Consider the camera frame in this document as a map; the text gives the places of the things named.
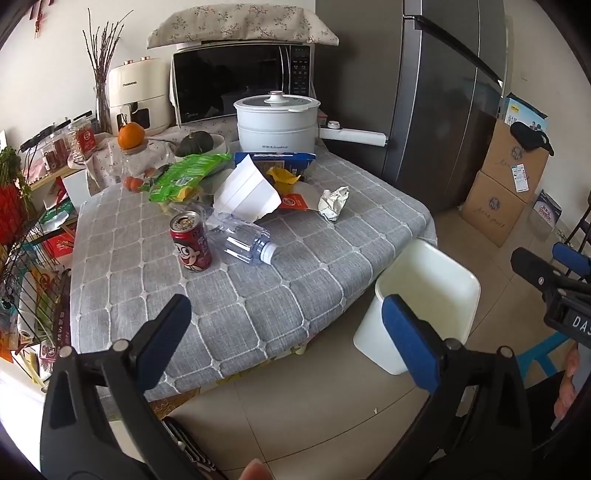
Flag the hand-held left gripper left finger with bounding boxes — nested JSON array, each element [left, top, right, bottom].
[[41, 294, 218, 480]]

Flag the white paper box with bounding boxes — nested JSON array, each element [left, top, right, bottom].
[[62, 168, 91, 207]]

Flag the paper ball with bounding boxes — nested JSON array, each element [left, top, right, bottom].
[[318, 186, 350, 223]]

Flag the white plastic bin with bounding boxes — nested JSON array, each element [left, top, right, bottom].
[[353, 239, 481, 376]]

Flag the blue plastic stool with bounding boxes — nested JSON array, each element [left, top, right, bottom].
[[515, 332, 574, 377]]

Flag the grey checked tablecloth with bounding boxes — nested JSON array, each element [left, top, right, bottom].
[[69, 148, 438, 416]]

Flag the dark striped cloth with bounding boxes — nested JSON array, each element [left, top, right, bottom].
[[163, 416, 225, 480]]

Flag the small blue printed box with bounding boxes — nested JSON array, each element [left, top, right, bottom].
[[533, 190, 563, 227]]

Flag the black cap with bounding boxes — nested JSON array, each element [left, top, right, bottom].
[[509, 121, 555, 156]]

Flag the glass vase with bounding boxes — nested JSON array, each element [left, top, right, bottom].
[[95, 83, 112, 134]]

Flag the black wire rack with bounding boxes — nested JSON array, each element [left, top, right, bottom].
[[0, 222, 75, 370]]

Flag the red drink can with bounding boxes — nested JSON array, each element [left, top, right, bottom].
[[170, 211, 213, 273]]

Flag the clear plastic bottle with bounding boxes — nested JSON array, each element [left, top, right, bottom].
[[203, 210, 278, 267]]

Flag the green snack bag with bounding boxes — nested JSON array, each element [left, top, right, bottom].
[[148, 152, 233, 204]]

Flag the red and green ornament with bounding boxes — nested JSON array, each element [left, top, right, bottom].
[[0, 147, 34, 246]]

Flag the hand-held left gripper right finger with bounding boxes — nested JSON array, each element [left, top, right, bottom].
[[369, 294, 536, 480]]

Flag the person's right hand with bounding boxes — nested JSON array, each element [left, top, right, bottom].
[[554, 345, 581, 421]]

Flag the white pot lid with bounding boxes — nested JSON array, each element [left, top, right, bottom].
[[234, 91, 321, 114]]

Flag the floral cushion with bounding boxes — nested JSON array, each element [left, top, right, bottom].
[[147, 4, 340, 49]]

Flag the white electric pot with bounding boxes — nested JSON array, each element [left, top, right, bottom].
[[233, 91, 386, 155]]

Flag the black microwave oven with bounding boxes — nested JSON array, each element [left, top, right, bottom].
[[172, 44, 316, 126]]

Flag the floral table cloth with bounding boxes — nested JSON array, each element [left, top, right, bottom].
[[87, 115, 326, 197]]

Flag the orange and white carton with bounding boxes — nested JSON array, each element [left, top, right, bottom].
[[277, 182, 333, 212]]

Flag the blue cardboard box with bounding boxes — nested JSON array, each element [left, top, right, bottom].
[[234, 151, 317, 178]]

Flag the white air fryer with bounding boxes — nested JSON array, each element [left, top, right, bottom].
[[107, 56, 174, 137]]

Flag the blue and white box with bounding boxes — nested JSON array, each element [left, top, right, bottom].
[[499, 92, 549, 134]]

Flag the black chair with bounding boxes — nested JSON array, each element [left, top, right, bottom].
[[561, 191, 591, 252]]

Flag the grey refrigerator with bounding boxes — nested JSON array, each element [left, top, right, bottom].
[[315, 0, 509, 215]]

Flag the yellow wrapper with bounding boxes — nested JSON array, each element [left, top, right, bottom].
[[267, 166, 302, 195]]

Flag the white paper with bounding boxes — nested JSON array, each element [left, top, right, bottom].
[[212, 154, 282, 223]]

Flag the green pumpkin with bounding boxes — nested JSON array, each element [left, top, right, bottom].
[[174, 131, 214, 158]]

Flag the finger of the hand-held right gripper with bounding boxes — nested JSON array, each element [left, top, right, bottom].
[[552, 242, 591, 278], [510, 247, 591, 301]]

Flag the dried branches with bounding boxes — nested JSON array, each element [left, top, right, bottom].
[[83, 9, 134, 107]]

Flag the person's left hand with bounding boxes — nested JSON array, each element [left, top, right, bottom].
[[240, 459, 274, 480]]

